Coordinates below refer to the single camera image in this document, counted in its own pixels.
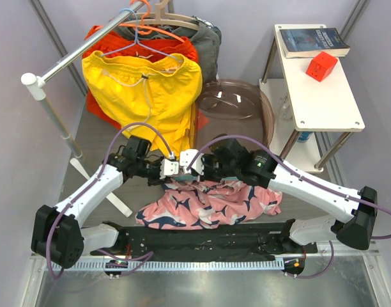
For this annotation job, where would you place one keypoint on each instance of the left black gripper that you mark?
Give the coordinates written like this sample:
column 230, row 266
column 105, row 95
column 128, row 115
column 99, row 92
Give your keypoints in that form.
column 158, row 181

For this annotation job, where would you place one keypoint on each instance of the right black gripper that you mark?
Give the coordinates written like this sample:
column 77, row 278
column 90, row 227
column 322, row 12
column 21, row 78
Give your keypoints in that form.
column 206, row 158

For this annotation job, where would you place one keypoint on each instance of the pink whale print shorts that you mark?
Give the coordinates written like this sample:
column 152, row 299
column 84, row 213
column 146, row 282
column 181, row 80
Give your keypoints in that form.
column 207, row 205

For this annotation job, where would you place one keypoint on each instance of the teal plastic hanger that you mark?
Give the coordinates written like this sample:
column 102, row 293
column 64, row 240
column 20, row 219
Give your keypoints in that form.
column 184, row 177

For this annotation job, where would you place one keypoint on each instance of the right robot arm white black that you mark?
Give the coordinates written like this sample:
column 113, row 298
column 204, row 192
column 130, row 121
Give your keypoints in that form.
column 350, row 214

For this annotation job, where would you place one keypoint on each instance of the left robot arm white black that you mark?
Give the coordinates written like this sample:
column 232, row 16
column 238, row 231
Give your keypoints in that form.
column 59, row 234

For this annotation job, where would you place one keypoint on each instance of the yellow shorts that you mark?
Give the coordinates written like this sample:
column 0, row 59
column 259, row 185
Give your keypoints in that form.
column 149, row 100

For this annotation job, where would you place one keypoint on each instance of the orange shorts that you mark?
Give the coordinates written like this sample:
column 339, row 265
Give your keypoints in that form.
column 113, row 41

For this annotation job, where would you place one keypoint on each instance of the orange plastic hanger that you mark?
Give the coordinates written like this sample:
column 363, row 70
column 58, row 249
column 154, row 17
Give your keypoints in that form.
column 143, row 29

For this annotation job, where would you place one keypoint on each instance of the beige wooden hanger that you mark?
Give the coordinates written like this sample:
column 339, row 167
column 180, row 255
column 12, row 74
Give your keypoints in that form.
column 159, row 16

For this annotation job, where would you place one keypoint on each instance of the transparent brown plastic basin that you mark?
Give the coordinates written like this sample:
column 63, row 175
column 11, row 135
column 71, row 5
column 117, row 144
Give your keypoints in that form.
column 233, row 107

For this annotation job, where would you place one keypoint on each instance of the white two-tier shelf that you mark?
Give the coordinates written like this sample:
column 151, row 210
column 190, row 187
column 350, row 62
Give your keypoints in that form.
column 327, row 109

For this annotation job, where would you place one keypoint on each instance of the grey garment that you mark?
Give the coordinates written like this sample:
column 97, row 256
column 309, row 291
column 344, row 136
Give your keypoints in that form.
column 206, row 39

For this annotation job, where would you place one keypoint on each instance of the red cube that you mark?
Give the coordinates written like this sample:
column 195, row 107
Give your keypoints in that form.
column 321, row 66

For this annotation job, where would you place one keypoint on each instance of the silver clothes rack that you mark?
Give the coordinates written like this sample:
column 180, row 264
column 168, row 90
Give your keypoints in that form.
column 35, row 84

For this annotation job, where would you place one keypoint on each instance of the dark blue book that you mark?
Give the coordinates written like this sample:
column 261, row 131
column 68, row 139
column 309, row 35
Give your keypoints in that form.
column 308, row 43

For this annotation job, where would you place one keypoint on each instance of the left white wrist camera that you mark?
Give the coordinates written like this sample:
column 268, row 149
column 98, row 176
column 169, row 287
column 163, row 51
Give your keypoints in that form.
column 169, row 167

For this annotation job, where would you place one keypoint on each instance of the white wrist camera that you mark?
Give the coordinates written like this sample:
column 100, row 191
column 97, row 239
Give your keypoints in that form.
column 191, row 163
column 169, row 167

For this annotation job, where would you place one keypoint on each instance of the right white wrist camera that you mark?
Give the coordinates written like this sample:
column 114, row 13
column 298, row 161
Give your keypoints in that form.
column 191, row 163

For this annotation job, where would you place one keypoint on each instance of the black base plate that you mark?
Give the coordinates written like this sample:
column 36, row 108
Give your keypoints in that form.
column 237, row 243

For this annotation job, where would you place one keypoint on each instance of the perforated metal cable rail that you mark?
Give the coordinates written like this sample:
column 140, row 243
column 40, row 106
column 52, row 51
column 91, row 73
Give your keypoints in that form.
column 107, row 264

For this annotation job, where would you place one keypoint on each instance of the blue wire hanger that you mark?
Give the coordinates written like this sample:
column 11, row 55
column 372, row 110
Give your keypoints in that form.
column 137, row 42

